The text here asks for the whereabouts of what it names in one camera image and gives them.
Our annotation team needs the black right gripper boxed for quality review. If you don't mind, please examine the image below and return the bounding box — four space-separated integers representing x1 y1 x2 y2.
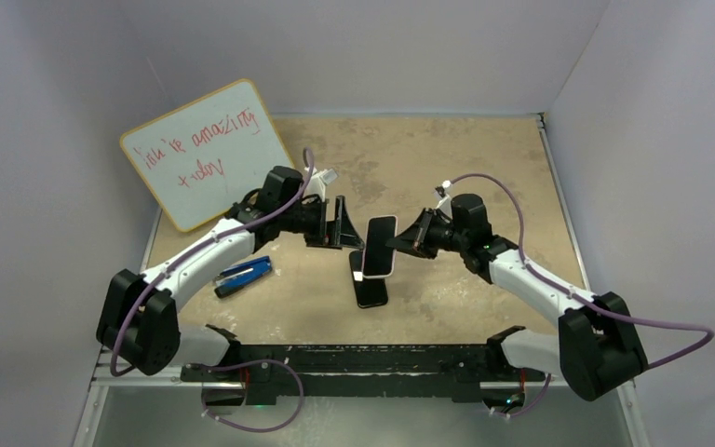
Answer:
389 207 469 260

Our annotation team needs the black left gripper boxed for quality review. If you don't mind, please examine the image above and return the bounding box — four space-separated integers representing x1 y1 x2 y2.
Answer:
279 196 362 250

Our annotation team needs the clear phone case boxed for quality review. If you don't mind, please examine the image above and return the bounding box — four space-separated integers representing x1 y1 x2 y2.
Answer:
361 214 398 280

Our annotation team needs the black smartphone white edge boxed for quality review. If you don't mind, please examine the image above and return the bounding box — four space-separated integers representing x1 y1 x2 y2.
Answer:
353 279 388 308

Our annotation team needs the black phone case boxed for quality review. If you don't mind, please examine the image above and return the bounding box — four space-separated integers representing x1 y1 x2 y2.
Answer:
348 251 389 308

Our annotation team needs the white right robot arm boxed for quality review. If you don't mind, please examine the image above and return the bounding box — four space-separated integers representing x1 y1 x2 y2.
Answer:
386 194 649 401

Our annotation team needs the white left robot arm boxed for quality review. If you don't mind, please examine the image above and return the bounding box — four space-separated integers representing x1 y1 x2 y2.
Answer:
95 166 364 381

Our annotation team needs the yellow framed whiteboard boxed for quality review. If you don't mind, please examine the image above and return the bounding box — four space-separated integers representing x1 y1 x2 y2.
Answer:
119 79 293 233

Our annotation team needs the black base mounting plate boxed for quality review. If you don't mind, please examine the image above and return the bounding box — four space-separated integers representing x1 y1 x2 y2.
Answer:
181 338 546 405

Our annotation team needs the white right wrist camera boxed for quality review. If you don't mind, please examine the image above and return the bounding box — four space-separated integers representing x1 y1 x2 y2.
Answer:
435 180 452 218

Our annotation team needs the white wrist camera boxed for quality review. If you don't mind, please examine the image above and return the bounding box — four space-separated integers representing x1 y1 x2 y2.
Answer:
435 180 452 218
303 169 338 201

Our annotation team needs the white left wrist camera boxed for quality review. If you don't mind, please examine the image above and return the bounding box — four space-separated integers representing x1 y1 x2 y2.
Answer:
303 169 338 201

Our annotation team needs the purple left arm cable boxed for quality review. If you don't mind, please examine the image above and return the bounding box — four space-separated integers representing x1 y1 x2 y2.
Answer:
109 147 317 377

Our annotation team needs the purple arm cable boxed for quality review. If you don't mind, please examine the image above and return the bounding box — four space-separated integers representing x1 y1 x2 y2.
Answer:
109 147 317 377
440 173 715 372

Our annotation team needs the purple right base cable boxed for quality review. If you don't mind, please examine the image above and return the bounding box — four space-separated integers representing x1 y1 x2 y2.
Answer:
488 372 553 421

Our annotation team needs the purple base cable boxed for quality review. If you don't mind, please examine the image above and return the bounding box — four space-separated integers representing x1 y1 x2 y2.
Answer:
200 359 305 434
488 372 553 421

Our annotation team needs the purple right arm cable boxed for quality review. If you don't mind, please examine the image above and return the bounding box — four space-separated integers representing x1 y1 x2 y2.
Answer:
440 173 715 372

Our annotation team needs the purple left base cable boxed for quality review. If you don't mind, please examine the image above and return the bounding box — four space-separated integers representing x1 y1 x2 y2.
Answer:
200 359 305 434

